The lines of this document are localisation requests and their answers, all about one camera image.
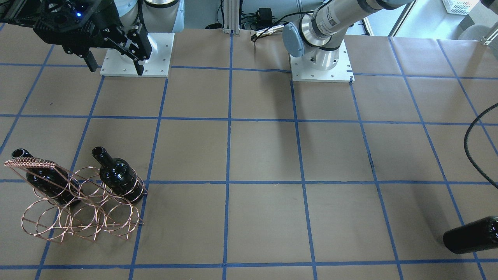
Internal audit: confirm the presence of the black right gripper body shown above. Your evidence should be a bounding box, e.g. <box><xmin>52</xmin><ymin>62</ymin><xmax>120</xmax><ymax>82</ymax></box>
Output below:
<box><xmin>33</xmin><ymin>0</ymin><xmax>152</xmax><ymax>63</ymax></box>

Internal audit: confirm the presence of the dark glass wine bottle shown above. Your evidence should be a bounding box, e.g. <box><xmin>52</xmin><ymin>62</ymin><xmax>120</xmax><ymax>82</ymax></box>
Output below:
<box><xmin>443</xmin><ymin>216</ymin><xmax>498</xmax><ymax>254</ymax></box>

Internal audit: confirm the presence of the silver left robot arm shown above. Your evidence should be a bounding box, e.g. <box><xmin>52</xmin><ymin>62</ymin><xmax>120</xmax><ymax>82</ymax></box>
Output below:
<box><xmin>282</xmin><ymin>0</ymin><xmax>410</xmax><ymax>71</ymax></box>

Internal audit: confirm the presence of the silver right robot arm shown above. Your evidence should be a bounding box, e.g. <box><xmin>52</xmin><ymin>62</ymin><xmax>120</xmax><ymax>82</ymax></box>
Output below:
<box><xmin>33</xmin><ymin>0</ymin><xmax>184</xmax><ymax>76</ymax></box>

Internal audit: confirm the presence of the dark bottle in basket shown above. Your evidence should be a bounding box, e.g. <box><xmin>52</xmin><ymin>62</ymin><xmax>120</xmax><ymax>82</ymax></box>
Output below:
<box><xmin>92</xmin><ymin>146</ymin><xmax>144</xmax><ymax>203</ymax></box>
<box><xmin>26</xmin><ymin>167</ymin><xmax>81</xmax><ymax>207</ymax></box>

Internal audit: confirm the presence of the black power adapter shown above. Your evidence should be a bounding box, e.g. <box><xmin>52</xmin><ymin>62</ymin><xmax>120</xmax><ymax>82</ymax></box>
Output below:
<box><xmin>256</xmin><ymin>8</ymin><xmax>274</xmax><ymax>25</ymax></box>

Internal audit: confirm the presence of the white plastic crate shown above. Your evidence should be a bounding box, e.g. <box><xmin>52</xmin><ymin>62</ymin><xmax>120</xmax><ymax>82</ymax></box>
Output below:
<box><xmin>442</xmin><ymin>0</ymin><xmax>479</xmax><ymax>16</ymax></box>

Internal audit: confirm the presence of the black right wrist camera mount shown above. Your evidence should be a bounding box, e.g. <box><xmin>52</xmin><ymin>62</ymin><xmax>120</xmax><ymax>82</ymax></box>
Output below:
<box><xmin>0</xmin><ymin>0</ymin><xmax>102</xmax><ymax>32</ymax></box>

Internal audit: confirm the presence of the aluminium frame post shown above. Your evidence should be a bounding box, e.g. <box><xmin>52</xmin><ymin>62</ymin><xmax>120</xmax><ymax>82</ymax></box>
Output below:
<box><xmin>222</xmin><ymin>0</ymin><xmax>241</xmax><ymax>37</ymax></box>

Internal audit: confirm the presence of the copper wire wine basket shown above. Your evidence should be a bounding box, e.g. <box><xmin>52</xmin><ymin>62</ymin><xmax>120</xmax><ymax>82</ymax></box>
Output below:
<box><xmin>4</xmin><ymin>157</ymin><xmax>144</xmax><ymax>243</ymax></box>

